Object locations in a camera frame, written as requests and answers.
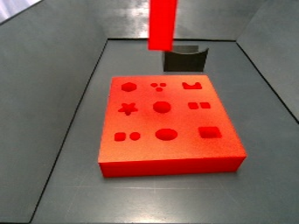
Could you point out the orange foam shape board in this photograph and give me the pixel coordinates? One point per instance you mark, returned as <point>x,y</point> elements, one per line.
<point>167,127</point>

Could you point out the black curved fixture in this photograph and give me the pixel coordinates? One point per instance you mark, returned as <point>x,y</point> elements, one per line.
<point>185,58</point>

